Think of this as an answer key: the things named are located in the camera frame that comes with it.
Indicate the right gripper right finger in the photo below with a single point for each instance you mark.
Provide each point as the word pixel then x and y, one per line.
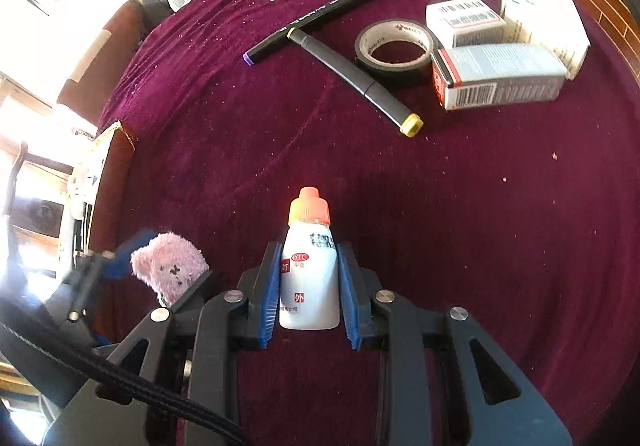
pixel 381 320

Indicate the white green medicine box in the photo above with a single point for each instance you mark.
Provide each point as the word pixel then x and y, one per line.
pixel 552 24

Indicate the black tape roll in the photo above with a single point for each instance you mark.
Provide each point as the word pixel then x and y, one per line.
pixel 397 51

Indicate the maroon velvet tablecloth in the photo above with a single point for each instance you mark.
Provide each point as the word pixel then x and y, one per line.
pixel 528 216

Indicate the orange cap white bottle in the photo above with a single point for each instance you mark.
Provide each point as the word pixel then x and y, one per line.
pixel 309 290

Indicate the pink plush toy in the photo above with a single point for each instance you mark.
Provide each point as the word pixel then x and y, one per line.
pixel 169 265

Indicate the dark wooden chair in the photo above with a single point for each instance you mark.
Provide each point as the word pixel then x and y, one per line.
pixel 32 204

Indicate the yellow end black marker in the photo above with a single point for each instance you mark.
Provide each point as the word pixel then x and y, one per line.
pixel 408 123

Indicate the purple end black marker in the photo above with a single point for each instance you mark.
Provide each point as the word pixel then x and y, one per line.
pixel 309 21

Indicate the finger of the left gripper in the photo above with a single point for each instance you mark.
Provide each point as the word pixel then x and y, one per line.
pixel 117 265

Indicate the silver barcode medicine box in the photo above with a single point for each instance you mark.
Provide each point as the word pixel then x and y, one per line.
pixel 457 23

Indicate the maroon armchair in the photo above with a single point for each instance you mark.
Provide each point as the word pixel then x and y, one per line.
pixel 97 73

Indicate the gold rimmed white tray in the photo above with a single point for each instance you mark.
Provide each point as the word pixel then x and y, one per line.
pixel 97 187

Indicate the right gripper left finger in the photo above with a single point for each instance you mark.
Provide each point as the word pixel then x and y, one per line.
pixel 234 321

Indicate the red white medicine box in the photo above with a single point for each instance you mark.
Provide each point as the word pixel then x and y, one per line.
pixel 471 77

